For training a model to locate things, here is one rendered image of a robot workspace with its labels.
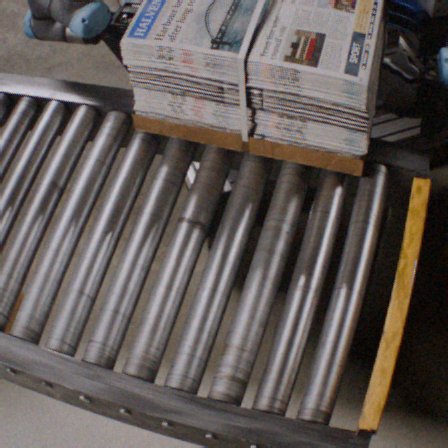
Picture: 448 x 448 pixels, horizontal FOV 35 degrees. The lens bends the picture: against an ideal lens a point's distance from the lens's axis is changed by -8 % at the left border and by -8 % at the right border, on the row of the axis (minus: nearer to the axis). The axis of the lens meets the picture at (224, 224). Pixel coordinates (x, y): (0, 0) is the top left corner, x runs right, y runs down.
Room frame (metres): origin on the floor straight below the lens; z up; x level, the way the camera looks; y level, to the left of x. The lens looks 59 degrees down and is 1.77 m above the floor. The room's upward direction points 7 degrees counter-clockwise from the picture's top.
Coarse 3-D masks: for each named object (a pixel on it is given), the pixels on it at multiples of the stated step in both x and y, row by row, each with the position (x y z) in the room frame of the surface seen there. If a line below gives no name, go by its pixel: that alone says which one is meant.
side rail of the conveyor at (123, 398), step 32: (0, 352) 0.41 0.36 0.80; (32, 352) 0.41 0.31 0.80; (32, 384) 0.38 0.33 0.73; (64, 384) 0.35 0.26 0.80; (96, 384) 0.35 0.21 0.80; (128, 384) 0.35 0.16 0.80; (128, 416) 0.31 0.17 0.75; (160, 416) 0.30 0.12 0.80; (192, 416) 0.29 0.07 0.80; (224, 416) 0.29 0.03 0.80; (256, 416) 0.28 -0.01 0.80
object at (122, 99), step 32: (32, 96) 0.92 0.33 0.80; (64, 96) 0.90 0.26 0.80; (96, 96) 0.89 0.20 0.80; (128, 96) 0.88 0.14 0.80; (32, 128) 0.93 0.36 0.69; (64, 128) 0.90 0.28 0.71; (96, 128) 0.87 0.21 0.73; (384, 160) 0.68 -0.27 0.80; (416, 160) 0.67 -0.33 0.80; (352, 192) 0.69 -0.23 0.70
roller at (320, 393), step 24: (384, 168) 0.67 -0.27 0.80; (360, 192) 0.63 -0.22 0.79; (384, 192) 0.62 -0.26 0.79; (360, 216) 0.58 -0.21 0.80; (360, 240) 0.54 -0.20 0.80; (360, 264) 0.50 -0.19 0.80; (336, 288) 0.47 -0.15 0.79; (360, 288) 0.46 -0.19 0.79; (336, 312) 0.43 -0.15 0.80; (336, 336) 0.39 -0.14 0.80; (336, 360) 0.35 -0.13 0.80; (312, 384) 0.32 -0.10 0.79; (336, 384) 0.32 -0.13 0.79; (312, 408) 0.28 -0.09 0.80
